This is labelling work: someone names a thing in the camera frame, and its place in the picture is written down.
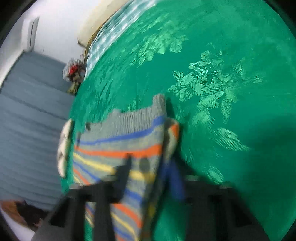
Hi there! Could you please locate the patterned cream pillow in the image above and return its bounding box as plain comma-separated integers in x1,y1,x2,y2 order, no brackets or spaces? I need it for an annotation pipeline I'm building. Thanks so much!
56,118,74,179

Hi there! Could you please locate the green floral bedspread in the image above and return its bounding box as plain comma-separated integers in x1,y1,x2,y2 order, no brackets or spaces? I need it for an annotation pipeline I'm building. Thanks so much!
70,1,295,240

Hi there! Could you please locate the striped knit t-shirt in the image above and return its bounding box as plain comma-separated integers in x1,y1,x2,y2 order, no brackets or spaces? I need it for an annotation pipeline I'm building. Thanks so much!
72,94,179,240

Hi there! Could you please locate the cream headboard pillow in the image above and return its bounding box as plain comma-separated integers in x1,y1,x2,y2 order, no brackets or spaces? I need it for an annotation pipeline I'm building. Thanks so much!
77,0,128,48

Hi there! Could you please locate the yellow patterned cloth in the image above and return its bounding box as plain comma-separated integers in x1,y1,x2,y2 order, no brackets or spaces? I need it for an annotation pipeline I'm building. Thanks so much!
83,21,109,64

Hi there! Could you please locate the pile of clothes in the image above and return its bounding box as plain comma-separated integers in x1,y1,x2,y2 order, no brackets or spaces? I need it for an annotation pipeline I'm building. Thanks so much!
62,58,86,95

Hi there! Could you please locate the green white checkered sheet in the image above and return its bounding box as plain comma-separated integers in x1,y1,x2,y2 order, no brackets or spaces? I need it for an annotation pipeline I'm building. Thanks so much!
85,0,159,78

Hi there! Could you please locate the blue grey curtain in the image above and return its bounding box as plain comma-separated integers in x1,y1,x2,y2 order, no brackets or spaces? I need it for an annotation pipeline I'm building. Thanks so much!
1,52,74,210

